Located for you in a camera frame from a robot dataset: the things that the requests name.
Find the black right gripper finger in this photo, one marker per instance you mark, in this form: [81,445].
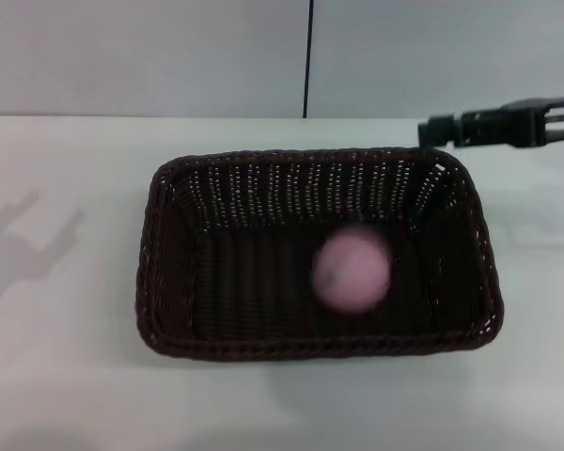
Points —
[517,124]

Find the pink peach toy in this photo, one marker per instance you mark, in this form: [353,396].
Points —
[352,272]

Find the dark brown woven basket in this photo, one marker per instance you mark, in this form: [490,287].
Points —
[244,300]

